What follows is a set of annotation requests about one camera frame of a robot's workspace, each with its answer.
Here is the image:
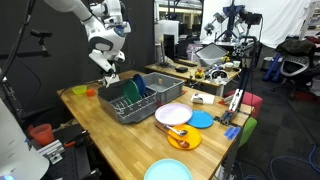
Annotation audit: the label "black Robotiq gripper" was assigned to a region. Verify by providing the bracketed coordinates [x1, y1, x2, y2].
[100, 63, 121, 88]

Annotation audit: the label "green plate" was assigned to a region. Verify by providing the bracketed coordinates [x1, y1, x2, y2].
[122, 79, 141, 104]

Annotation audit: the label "dark blue plate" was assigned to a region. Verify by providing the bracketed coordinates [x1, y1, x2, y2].
[132, 73, 147, 98]

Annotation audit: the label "pale pink plate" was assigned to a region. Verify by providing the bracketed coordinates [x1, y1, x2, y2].
[154, 102, 194, 127]

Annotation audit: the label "large silver serving spoon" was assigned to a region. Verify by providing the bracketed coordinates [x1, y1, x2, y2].
[163, 124, 189, 137]

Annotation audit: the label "brown wooden spoon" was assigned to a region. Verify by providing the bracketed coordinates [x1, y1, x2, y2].
[154, 124, 190, 149]

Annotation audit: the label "small sky blue plate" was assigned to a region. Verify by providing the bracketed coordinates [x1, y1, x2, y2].
[187, 110, 214, 130]

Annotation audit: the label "yellow orange plate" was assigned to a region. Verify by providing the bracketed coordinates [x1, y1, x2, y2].
[166, 124, 203, 151]

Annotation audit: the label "large turquoise plate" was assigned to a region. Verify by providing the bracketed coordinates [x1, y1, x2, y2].
[143, 158, 194, 180]

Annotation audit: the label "small orange cup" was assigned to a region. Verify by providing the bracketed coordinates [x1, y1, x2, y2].
[85, 88, 97, 98]

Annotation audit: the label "lime green bowl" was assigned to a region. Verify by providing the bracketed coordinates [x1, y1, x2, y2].
[71, 84, 88, 96]

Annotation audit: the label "grey plastic bin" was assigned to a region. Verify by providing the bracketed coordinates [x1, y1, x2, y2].
[142, 71, 185, 105]

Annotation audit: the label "computer monitor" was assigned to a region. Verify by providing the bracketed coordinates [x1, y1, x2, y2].
[153, 19, 181, 66]

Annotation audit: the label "yellow rubber duck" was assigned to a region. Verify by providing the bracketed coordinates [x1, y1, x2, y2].
[194, 68, 205, 80]

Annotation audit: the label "red plastic cup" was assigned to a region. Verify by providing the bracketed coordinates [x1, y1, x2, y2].
[29, 123, 55, 147]

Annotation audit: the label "white flat box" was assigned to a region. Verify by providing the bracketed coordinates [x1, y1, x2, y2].
[190, 92, 216, 106]

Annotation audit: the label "aluminium profile block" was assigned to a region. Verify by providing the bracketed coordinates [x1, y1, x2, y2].
[37, 139, 66, 165]

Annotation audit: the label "tilted grey tray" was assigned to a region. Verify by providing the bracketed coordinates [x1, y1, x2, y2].
[194, 42, 229, 68]

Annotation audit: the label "white rounded machine housing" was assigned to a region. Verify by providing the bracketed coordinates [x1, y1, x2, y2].
[0, 98, 50, 180]

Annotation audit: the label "blue tape strips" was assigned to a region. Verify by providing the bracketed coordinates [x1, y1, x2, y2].
[223, 125, 242, 141]

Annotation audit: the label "pink cube stool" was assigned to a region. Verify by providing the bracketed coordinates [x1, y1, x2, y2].
[223, 89, 264, 118]

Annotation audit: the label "yellow green cube stool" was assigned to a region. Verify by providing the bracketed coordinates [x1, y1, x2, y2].
[239, 116, 258, 148]

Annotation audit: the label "black office chair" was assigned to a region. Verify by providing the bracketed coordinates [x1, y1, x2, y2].
[271, 38, 318, 101]

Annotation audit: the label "grey wire dish rack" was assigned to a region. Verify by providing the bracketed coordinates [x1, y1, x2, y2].
[97, 79, 159, 125]

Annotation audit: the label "black clamp orange handle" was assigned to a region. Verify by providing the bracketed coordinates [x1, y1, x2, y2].
[63, 129, 91, 149]

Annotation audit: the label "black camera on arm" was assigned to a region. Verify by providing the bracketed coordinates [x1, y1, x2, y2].
[30, 29, 53, 58]

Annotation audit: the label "overhead camera rig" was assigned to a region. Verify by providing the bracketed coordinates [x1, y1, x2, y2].
[203, 0, 263, 43]

